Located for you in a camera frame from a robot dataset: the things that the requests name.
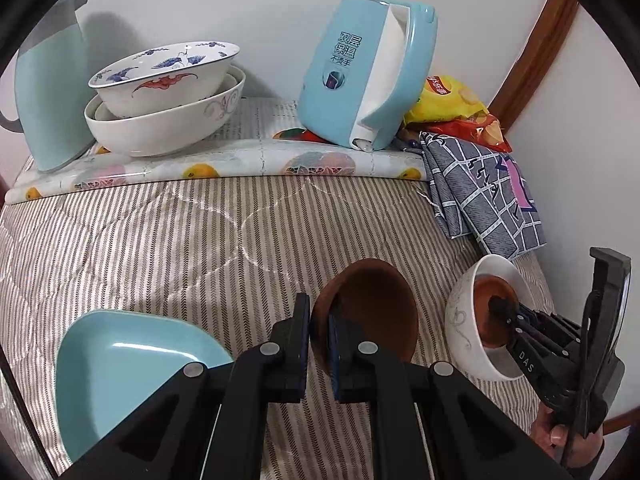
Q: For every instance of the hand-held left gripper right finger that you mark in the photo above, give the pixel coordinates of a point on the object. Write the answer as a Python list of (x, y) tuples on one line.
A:
[(334, 355)]

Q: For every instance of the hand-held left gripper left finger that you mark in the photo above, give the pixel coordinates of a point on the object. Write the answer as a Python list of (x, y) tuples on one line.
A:
[(300, 340)]

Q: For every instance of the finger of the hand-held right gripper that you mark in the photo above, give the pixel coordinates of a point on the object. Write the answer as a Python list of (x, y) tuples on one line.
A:
[(505, 307), (525, 362)]

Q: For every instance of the white bowl with grey pattern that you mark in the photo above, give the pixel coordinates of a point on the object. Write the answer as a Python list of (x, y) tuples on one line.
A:
[(465, 330)]

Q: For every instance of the small brown bowl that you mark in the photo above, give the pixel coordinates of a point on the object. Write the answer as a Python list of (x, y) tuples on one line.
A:
[(380, 305)]

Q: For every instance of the blue plate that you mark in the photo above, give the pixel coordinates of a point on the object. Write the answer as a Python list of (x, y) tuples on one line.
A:
[(125, 360)]

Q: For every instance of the person's right hand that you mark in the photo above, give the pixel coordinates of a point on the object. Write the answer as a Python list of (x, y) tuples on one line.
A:
[(547, 427)]

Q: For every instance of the brown wooden baseboard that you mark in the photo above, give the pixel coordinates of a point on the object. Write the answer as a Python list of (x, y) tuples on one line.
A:
[(616, 417)]

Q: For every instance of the grey checked cloth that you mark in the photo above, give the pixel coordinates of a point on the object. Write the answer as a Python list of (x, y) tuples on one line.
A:
[(480, 200)]

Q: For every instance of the striped quilted table cover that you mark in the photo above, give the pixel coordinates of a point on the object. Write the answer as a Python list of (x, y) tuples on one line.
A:
[(175, 260)]

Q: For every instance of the red chip bag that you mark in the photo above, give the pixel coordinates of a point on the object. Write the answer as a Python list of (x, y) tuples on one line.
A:
[(480, 132)]

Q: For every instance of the fruit print oilcloth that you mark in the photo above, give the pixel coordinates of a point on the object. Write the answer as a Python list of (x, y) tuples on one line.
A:
[(240, 160)]

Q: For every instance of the yellow chip bag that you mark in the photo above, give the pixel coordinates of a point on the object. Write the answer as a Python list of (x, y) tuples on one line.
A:
[(445, 105)]

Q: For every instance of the light blue electric kettle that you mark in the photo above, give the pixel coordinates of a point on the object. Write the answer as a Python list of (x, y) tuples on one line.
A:
[(330, 110)]

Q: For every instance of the large white bowl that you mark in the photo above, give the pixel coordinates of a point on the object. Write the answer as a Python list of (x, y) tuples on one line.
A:
[(160, 135)]

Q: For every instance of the blue and red patterned bowl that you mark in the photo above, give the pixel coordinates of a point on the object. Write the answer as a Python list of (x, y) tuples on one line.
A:
[(165, 95)]

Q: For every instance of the light blue thermos jug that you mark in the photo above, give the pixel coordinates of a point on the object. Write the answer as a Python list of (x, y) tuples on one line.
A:
[(50, 100)]

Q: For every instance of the brown wooden door frame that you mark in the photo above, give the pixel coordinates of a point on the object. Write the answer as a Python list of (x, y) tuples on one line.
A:
[(540, 50)]

